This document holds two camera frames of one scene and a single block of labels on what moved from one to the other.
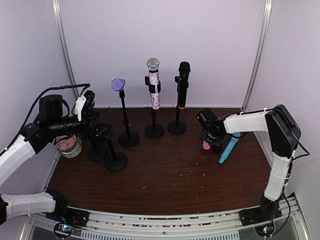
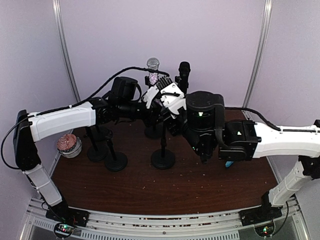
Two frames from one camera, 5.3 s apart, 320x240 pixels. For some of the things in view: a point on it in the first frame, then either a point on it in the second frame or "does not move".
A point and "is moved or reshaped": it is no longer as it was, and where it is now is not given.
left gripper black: x=91 y=134 to x=150 y=118
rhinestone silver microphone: x=153 y=65 does not move
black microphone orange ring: x=184 y=69 does not move
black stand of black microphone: x=118 y=160 does not move
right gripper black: x=203 y=136 to x=167 y=122
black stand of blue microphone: x=96 y=155 does not move
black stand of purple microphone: x=128 y=139 to x=164 y=158
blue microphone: x=235 y=138 is moved or reshaped
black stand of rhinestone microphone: x=154 y=131 does not move
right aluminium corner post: x=261 y=53 does not move
